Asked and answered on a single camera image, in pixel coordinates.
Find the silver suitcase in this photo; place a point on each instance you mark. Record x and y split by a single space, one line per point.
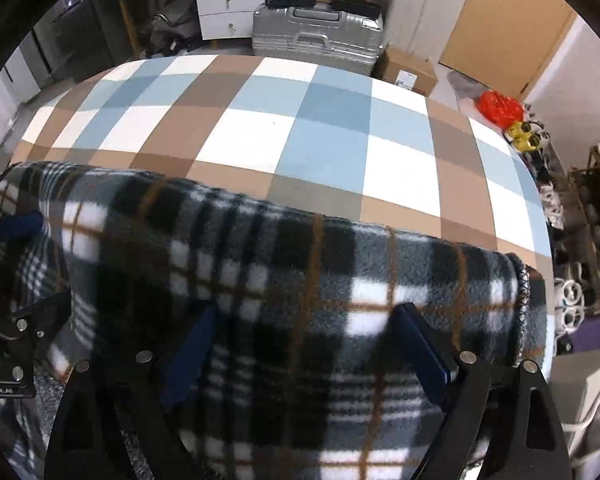
319 35

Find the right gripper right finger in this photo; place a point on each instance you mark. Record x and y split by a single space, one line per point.
511 406

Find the white storage cabinet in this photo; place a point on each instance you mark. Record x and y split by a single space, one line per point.
422 27

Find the dark plaid fleece garment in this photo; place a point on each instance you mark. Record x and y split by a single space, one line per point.
300 381

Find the red plastic bag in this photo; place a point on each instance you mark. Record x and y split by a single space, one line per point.
501 110

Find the yellow shoes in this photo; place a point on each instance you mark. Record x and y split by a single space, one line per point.
524 137

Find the wooden door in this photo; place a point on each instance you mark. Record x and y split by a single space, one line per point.
507 44

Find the checkered bed sheet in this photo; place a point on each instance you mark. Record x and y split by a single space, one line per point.
308 137

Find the cardboard box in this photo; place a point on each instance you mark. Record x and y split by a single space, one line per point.
406 71

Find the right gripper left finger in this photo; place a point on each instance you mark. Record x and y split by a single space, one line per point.
145 366

